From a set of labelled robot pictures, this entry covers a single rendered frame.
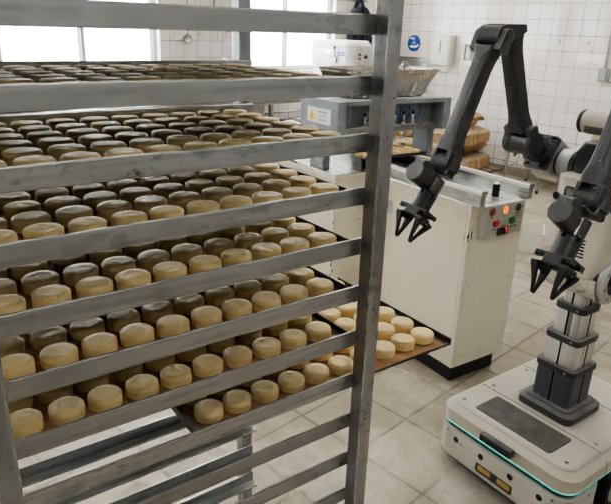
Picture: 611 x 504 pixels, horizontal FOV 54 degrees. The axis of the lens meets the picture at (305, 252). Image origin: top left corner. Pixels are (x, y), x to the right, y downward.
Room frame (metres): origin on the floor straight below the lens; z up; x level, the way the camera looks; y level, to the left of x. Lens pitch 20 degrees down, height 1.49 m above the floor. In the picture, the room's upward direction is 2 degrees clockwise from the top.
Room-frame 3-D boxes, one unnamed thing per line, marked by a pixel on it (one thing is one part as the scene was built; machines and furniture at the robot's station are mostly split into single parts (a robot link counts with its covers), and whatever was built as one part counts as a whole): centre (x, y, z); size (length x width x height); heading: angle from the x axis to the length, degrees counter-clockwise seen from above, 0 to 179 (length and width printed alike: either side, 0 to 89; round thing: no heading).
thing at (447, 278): (2.73, -0.62, 0.45); 0.70 x 0.34 x 0.90; 33
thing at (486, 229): (2.43, -0.82, 0.77); 0.24 x 0.04 x 0.14; 123
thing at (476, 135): (6.52, -1.64, 0.47); 0.72 x 0.42 x 0.17; 140
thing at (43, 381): (0.83, 0.15, 1.05); 0.64 x 0.03 x 0.03; 126
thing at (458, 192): (3.17, -0.16, 0.87); 2.01 x 0.03 x 0.07; 33
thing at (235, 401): (0.90, 0.11, 0.87); 0.05 x 0.05 x 0.02
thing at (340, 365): (1.04, -0.08, 0.87); 0.05 x 0.05 x 0.02
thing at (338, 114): (3.16, -0.34, 1.01); 0.72 x 0.33 x 0.34; 123
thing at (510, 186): (3.33, -0.41, 0.87); 2.01 x 0.03 x 0.07; 33
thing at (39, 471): (1.15, 0.38, 0.60); 0.64 x 0.03 x 0.03; 126
